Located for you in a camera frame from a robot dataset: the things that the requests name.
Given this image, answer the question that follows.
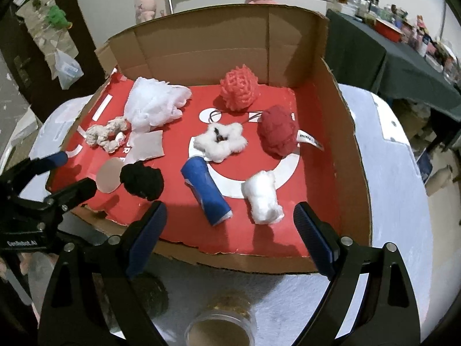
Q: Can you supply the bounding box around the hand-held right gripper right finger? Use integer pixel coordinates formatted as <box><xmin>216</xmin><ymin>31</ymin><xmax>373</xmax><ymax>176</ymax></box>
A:
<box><xmin>293</xmin><ymin>201</ymin><xmax>422</xmax><ymax>346</ymax></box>

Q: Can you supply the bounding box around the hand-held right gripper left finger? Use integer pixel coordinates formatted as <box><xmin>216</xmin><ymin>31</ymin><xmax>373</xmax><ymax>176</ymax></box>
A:
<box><xmin>38</xmin><ymin>200</ymin><xmax>168</xmax><ymax>346</ymax></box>

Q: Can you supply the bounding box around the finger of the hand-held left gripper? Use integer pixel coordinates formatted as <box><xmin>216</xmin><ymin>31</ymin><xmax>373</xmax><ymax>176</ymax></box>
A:
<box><xmin>43</xmin><ymin>176</ymin><xmax>99</xmax><ymax>220</ymax></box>
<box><xmin>0</xmin><ymin>150</ymin><xmax>69</xmax><ymax>195</ymax></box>

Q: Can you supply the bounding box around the tan round pad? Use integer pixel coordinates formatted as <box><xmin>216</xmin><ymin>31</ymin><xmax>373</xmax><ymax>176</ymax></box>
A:
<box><xmin>96</xmin><ymin>157</ymin><xmax>125</xmax><ymax>193</ymax></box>

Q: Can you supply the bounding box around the beige knit scrunchie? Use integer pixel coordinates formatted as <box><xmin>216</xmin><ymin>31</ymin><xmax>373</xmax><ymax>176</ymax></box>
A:
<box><xmin>86</xmin><ymin>117</ymin><xmax>131</xmax><ymax>152</ymax></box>

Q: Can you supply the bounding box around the black fuzzy ball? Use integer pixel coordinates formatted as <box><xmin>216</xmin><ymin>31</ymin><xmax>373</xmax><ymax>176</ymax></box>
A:
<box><xmin>120</xmin><ymin>161</ymin><xmax>164</xmax><ymax>201</ymax></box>

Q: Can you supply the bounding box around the white towel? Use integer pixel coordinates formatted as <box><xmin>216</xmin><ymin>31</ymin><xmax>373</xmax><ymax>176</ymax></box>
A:
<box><xmin>241</xmin><ymin>171</ymin><xmax>285</xmax><ymax>225</ymax></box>

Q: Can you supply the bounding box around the blue towel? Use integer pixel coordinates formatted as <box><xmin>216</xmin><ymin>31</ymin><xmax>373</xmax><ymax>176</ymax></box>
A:
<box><xmin>181</xmin><ymin>157</ymin><xmax>232</xmax><ymax>227</ymax></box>

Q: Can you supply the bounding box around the red knit ball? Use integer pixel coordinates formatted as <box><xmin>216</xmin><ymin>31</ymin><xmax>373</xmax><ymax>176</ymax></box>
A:
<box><xmin>257</xmin><ymin>105</ymin><xmax>324</xmax><ymax>159</ymax></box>

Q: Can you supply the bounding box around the white mesh bath pouf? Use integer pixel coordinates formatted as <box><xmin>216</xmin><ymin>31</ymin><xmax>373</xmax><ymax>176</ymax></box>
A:
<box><xmin>124</xmin><ymin>77</ymin><xmax>192</xmax><ymax>133</ymax></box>

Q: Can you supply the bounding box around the white fluffy star clip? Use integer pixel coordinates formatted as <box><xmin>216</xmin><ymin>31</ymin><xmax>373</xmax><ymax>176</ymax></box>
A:
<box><xmin>194</xmin><ymin>122</ymin><xmax>248</xmax><ymax>163</ymax></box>

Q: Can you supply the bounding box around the coral mesh bath pouf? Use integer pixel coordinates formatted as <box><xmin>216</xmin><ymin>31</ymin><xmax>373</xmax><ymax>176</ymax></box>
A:
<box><xmin>208</xmin><ymin>65</ymin><xmax>263</xmax><ymax>123</ymax></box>

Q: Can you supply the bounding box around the cardboard box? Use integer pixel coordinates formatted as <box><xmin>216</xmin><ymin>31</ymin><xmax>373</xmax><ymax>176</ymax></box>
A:
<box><xmin>45</xmin><ymin>3</ymin><xmax>371</xmax><ymax>274</ymax></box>

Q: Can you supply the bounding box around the large glass jar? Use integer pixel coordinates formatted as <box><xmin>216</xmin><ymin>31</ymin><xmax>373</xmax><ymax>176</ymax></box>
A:
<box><xmin>27</xmin><ymin>250</ymin><xmax>170</xmax><ymax>327</ymax></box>

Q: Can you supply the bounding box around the clear plastic bag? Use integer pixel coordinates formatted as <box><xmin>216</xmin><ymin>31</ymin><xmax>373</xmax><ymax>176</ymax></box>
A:
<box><xmin>54</xmin><ymin>48</ymin><xmax>84</xmax><ymax>91</ymax></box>

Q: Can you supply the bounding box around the dark wooden door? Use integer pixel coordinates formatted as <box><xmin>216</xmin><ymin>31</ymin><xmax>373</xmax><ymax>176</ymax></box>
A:
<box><xmin>0</xmin><ymin>0</ymin><xmax>109</xmax><ymax>123</ymax></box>

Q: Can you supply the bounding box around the small plastic jar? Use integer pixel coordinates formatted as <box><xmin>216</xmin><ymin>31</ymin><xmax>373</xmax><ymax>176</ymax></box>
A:
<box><xmin>184</xmin><ymin>294</ymin><xmax>254</xmax><ymax>346</ymax></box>

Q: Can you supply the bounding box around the hanging fabric organizer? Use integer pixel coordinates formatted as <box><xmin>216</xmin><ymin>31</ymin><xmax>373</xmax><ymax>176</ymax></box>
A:
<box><xmin>22</xmin><ymin>0</ymin><xmax>80</xmax><ymax>62</ymax></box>

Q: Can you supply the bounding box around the blue box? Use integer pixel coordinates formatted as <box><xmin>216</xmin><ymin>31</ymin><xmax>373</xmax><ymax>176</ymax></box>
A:
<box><xmin>418</xmin><ymin>149</ymin><xmax>433</xmax><ymax>184</ymax></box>

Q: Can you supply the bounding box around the beige bottle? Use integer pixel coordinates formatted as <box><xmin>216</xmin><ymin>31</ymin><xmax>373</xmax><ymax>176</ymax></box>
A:
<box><xmin>428</xmin><ymin>166</ymin><xmax>454</xmax><ymax>197</ymax></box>

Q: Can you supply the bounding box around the green plush toy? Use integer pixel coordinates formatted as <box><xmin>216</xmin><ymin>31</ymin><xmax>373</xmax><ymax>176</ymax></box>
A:
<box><xmin>47</xmin><ymin>5</ymin><xmax>73</xmax><ymax>29</ymax></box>

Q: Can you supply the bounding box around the light pink plush toy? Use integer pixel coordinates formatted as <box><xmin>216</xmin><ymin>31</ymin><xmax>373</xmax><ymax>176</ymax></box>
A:
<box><xmin>134</xmin><ymin>0</ymin><xmax>157</xmax><ymax>22</ymax></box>

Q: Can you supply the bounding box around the table with green cloth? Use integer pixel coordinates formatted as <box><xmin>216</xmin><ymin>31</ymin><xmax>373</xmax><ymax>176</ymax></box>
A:
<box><xmin>326</xmin><ymin>9</ymin><xmax>461</xmax><ymax>152</ymax></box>

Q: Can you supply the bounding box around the red container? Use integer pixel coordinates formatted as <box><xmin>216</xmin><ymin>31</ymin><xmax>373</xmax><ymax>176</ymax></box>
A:
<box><xmin>375</xmin><ymin>18</ymin><xmax>403</xmax><ymax>42</ymax></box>

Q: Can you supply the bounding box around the group of cosmetic bottles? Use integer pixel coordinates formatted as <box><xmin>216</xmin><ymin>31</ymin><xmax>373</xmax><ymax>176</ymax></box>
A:
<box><xmin>360</xmin><ymin>0</ymin><xmax>461</xmax><ymax>83</ymax></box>

